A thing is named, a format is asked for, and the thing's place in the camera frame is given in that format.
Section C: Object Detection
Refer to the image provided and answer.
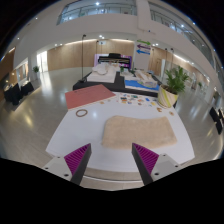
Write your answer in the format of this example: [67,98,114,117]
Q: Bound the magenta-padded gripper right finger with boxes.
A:
[131,142,183,187]

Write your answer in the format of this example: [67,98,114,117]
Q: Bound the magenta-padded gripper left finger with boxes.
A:
[41,143,92,186]

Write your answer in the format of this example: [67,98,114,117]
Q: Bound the beige towel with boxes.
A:
[100,115,179,150]

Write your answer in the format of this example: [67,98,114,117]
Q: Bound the red flat board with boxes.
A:
[64,83,117,111]

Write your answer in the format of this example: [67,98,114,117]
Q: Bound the potted plant in striped pot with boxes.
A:
[157,65,190,109]

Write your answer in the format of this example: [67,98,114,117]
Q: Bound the blue-based architectural model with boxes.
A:
[124,69,159,91]

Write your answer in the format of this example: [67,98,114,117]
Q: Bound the black low display table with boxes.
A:
[72,70,159,98]

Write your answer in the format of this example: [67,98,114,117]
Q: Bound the group of black chairs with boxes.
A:
[3,81,35,106]
[209,105,224,135]

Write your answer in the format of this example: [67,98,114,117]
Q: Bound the small background potted plant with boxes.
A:
[32,65,40,81]

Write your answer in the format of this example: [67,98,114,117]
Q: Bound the black piano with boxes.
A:
[97,52,132,69]

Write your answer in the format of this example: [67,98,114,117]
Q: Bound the coloured arrow signs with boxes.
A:
[135,39,152,56]

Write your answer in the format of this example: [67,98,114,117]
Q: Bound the wooden ring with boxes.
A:
[75,108,89,118]

